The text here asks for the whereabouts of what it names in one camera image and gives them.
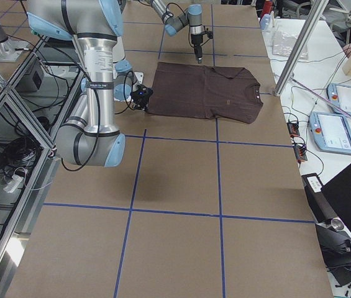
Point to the teach pendant far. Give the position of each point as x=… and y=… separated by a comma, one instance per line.
x=340, y=96

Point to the white mounting plate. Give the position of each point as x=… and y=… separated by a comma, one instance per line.
x=137, y=80

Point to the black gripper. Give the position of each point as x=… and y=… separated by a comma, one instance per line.
x=196, y=40
x=138, y=100

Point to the teach pendant near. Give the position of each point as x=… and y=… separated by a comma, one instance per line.
x=331, y=132

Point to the teach pendant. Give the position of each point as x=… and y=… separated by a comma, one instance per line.
x=331, y=132
x=340, y=96

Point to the dark brown t-shirt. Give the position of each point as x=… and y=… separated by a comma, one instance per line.
x=205, y=92

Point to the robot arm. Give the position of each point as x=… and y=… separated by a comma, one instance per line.
x=89, y=136
x=175, y=18

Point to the aluminium frame post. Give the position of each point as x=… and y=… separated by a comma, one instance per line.
x=308, y=27

